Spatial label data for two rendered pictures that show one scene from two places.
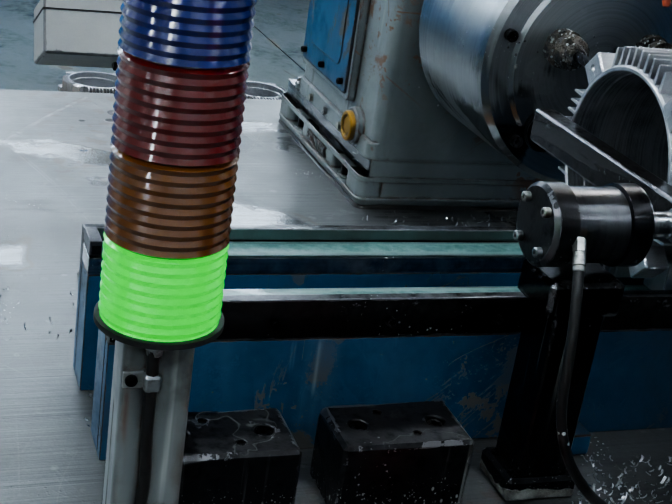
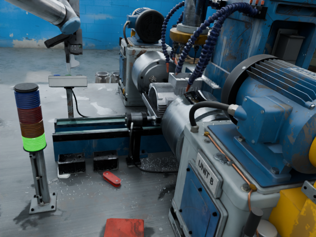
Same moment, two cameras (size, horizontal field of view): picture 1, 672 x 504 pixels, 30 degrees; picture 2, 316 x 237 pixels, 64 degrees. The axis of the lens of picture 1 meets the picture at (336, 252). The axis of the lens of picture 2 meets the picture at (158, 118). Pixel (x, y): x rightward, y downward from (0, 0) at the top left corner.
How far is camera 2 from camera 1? 35 cm
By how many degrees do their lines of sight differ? 6
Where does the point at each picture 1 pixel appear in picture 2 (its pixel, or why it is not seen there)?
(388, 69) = (128, 81)
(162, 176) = (25, 125)
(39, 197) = (63, 107)
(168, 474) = (42, 170)
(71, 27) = (53, 82)
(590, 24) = (157, 74)
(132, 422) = (33, 162)
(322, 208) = (118, 107)
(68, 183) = not seen: hidden behind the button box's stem
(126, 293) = (24, 143)
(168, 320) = (32, 147)
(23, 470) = not seen: hidden behind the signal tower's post
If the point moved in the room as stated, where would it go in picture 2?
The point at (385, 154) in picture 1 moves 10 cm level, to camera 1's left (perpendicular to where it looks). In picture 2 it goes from (130, 97) to (114, 94)
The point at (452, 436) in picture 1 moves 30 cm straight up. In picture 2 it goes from (114, 156) to (115, 86)
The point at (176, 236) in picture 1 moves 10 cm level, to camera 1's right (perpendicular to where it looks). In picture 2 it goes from (29, 134) to (65, 139)
